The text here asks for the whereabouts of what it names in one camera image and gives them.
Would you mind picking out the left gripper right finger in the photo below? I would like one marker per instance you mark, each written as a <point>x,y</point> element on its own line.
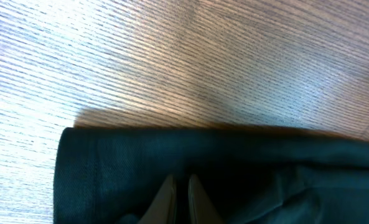
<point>201,208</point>

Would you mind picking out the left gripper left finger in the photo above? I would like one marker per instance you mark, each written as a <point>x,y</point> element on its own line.
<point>160,203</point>

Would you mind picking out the black t-shirt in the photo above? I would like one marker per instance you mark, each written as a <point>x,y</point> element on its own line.
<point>112,175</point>

